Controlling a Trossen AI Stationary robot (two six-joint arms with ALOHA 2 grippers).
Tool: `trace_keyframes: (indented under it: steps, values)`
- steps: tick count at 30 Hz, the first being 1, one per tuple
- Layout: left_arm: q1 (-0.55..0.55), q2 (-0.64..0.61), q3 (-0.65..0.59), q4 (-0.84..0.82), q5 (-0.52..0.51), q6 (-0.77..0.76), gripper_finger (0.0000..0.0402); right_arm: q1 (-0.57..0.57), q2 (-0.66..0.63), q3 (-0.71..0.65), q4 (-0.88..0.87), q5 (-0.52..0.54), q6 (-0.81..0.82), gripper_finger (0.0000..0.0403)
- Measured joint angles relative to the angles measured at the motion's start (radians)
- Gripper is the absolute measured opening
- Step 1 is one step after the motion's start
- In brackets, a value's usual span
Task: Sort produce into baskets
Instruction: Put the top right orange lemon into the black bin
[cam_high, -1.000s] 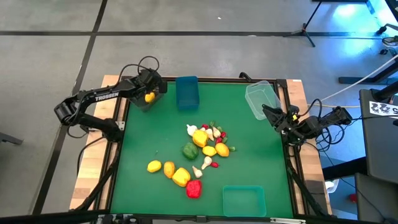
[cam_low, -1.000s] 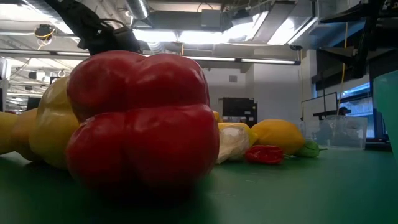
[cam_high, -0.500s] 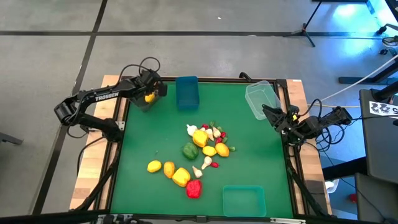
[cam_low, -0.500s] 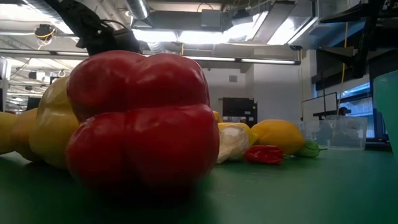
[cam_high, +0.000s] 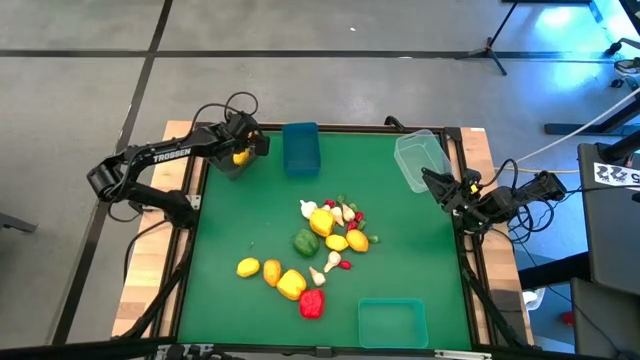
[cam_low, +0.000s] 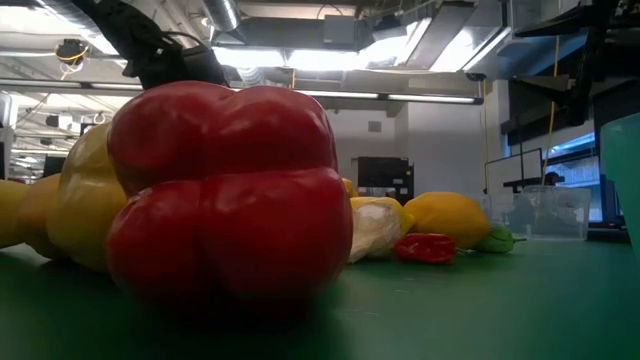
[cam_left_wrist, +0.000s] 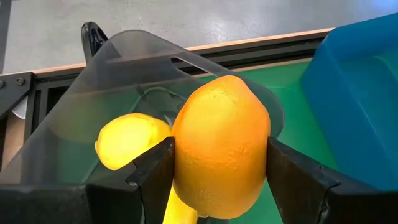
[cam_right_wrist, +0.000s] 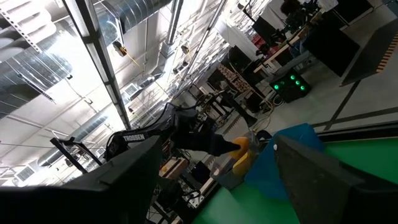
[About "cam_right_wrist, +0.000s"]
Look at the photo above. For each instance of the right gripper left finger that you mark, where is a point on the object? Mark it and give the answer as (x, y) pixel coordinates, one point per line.
(93, 193)

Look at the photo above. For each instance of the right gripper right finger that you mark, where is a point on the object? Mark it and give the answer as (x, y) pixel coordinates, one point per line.
(326, 193)

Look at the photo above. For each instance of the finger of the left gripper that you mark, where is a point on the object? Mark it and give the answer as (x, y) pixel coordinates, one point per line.
(227, 147)

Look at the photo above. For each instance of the orange fruit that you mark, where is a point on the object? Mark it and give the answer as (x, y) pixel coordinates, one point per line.
(242, 166)
(243, 143)

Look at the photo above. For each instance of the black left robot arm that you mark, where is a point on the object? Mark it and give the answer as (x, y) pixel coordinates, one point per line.
(133, 138)

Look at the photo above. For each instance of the wooden crate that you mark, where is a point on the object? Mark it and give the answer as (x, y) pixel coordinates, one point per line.
(172, 167)

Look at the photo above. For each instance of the blue plastic bin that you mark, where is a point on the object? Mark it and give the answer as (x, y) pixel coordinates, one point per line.
(264, 174)

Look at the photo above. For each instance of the black metal stand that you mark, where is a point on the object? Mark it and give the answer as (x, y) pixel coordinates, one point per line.
(66, 150)

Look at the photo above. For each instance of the computer with green lights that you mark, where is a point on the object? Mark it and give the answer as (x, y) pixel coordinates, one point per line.
(290, 85)

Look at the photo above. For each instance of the black overhead truss beam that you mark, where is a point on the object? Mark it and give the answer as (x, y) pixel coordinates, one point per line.
(99, 53)

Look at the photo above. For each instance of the black cabinet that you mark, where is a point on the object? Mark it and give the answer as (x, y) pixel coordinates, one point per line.
(329, 46)

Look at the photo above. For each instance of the black panel orange stripes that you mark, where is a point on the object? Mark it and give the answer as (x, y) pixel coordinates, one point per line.
(373, 53)

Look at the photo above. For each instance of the black table frame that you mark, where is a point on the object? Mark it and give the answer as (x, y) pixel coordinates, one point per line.
(357, 131)

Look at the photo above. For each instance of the silver spiral duct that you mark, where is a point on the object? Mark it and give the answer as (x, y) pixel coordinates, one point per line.
(136, 12)

